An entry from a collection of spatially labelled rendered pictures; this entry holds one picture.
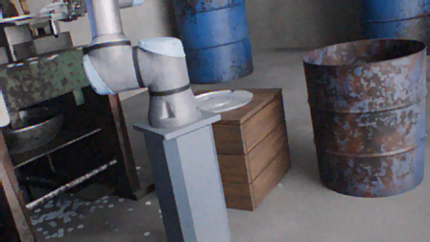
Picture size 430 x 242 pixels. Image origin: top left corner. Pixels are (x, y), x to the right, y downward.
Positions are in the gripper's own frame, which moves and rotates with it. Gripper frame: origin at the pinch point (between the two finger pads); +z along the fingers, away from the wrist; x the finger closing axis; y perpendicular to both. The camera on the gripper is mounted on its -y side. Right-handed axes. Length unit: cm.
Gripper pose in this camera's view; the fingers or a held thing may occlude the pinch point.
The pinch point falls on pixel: (43, 13)
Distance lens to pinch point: 175.3
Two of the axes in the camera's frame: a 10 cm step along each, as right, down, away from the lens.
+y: 2.6, 2.5, -9.3
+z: -9.5, 2.5, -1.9
